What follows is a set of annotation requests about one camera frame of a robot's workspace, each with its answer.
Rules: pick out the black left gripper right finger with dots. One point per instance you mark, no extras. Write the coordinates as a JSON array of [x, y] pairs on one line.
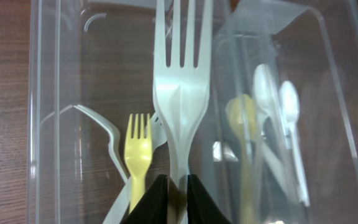
[[201, 208]]

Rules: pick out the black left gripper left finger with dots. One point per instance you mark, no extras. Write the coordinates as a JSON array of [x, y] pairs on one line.
[[152, 207]]

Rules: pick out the yellow plastic fork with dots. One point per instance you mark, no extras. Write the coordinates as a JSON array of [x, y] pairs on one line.
[[138, 154]]

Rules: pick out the clear bent plastic fork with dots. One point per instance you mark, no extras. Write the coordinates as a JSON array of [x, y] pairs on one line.
[[114, 139]]

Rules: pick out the broad white plastic spoon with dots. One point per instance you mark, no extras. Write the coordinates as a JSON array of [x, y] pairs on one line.
[[278, 171]]

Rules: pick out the yellow plastic spoon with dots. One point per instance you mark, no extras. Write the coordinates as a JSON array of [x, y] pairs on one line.
[[237, 114]]

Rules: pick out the white plastic fork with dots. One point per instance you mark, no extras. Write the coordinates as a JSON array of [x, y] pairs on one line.
[[181, 94], [121, 204]]

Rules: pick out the left clear plastic container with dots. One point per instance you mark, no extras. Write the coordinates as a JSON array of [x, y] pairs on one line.
[[98, 54]]

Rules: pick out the clear plastic container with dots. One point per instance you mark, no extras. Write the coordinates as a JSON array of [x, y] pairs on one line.
[[98, 54], [314, 44]]

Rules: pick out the right clear plastic container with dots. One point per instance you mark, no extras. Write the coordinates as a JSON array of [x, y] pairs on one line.
[[314, 44]]

